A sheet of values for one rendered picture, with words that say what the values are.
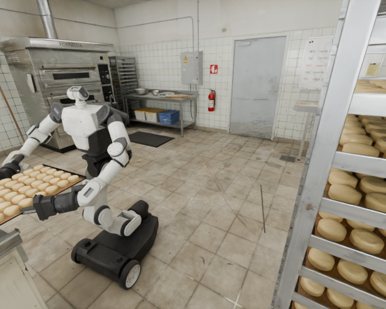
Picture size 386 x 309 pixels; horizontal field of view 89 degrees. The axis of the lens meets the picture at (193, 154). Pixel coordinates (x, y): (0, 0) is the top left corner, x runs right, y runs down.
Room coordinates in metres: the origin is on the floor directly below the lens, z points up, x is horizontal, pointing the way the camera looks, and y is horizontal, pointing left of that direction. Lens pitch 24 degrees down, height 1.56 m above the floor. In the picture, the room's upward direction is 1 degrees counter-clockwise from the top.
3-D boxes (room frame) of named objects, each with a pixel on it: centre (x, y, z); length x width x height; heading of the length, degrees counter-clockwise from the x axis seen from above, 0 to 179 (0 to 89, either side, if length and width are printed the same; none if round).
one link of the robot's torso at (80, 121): (1.30, 0.66, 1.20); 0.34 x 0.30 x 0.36; 65
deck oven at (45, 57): (4.42, 2.54, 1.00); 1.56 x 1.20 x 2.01; 149
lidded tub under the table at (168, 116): (5.10, 0.60, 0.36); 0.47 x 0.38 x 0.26; 151
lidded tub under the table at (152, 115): (5.33, 0.98, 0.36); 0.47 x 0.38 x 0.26; 149
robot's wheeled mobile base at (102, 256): (1.35, 0.63, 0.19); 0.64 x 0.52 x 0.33; 155
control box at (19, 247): (0.72, 0.93, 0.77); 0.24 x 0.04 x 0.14; 64
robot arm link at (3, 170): (1.01, 1.09, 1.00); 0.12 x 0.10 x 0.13; 19
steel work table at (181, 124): (5.25, 0.86, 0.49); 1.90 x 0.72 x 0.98; 59
